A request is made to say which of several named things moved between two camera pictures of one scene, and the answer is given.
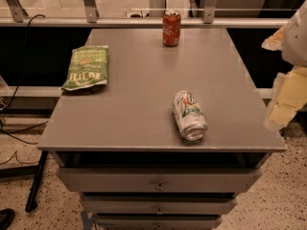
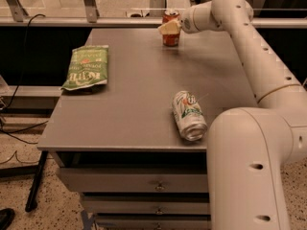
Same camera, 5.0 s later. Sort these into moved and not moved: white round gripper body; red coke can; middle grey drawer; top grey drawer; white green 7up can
Moved: white round gripper body
Not moved: top grey drawer; middle grey drawer; red coke can; white green 7up can
